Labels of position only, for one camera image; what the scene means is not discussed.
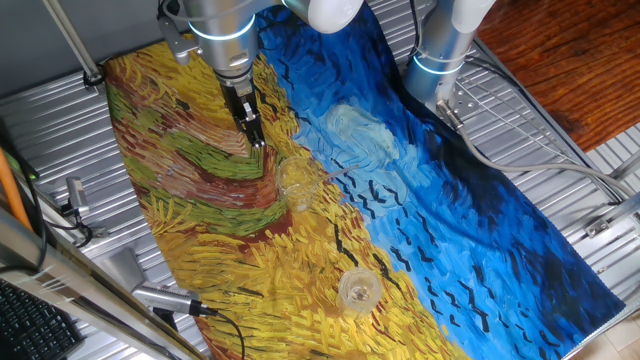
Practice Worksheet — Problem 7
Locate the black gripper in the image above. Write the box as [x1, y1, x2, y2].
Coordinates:
[218, 73, 268, 150]

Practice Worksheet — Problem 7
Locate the glass stirring rod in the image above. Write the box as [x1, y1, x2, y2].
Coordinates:
[299, 163, 360, 191]

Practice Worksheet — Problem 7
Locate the thick-rimmed clear glass beaker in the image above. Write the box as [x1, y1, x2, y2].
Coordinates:
[335, 267, 384, 321]

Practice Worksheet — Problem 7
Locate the thin aluminium pole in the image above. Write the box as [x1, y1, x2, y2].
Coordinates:
[42, 0, 105, 86]

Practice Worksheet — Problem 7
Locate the painted wheat field cloth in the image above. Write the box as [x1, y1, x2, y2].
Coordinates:
[102, 0, 626, 360]

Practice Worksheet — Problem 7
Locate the orange pole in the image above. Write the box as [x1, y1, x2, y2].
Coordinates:
[0, 147, 34, 231]

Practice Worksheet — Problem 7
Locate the black keyboard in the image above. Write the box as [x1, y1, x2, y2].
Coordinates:
[0, 277, 86, 360]

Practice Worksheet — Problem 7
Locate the aluminium profile bar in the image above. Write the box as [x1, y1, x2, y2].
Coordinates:
[607, 149, 640, 182]
[597, 192, 640, 226]

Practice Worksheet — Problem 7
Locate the long silver camera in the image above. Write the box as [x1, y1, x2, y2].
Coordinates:
[130, 279, 220, 319]

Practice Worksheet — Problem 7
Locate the small silver camera on mount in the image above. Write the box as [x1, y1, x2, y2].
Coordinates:
[59, 177, 109, 240]

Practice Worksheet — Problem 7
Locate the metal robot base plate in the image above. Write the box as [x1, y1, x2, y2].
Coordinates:
[447, 82, 481, 121]

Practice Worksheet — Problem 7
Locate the thin black camera cable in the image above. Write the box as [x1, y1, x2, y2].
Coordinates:
[212, 308, 247, 360]

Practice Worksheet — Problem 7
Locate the aluminium frame post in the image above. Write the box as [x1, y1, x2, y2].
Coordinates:
[0, 207, 209, 360]

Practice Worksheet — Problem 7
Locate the thick black cable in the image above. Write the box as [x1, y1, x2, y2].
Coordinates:
[0, 139, 49, 275]

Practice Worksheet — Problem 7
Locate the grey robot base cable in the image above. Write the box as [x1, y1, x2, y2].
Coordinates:
[437, 99, 636, 201]

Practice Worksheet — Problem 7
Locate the small metal corner bracket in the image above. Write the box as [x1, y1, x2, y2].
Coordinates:
[583, 217, 612, 239]

